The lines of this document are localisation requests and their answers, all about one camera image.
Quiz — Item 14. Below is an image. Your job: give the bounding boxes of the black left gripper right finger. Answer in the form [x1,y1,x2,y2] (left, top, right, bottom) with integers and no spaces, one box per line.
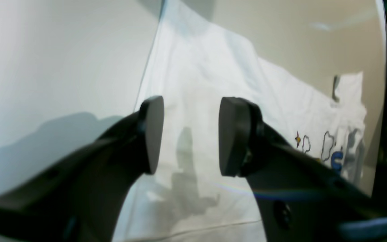
[218,97,387,242]

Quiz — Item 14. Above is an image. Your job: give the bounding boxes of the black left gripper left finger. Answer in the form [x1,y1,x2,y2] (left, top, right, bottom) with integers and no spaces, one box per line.
[0,95,164,242]

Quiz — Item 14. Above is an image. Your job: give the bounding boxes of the white printed t-shirt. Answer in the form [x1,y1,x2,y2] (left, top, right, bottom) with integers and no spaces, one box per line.
[113,0,367,242]

